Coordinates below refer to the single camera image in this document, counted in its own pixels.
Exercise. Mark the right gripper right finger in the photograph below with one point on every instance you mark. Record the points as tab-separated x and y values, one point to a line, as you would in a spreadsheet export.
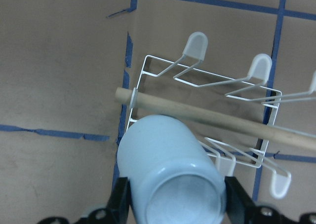
241	209

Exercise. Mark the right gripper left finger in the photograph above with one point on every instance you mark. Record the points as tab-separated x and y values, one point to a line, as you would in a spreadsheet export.
117	209

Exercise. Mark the light blue ribbed cup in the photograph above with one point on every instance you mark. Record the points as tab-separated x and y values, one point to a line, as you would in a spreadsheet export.
172	179

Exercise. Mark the white wire cup rack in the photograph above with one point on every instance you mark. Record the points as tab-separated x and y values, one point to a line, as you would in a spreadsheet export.
241	105

